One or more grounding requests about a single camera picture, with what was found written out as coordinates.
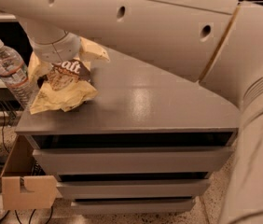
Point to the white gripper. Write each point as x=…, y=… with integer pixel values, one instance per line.
x=57, y=54

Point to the brown sea salt chip bag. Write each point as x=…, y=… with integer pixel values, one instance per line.
x=67, y=84

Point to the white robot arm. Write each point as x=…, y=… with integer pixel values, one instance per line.
x=217, y=43

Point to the clear plastic water bottle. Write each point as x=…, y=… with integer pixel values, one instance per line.
x=14, y=73

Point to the grey drawer cabinet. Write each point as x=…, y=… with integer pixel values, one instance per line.
x=147, y=143

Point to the cardboard box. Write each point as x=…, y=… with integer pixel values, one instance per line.
x=21, y=189

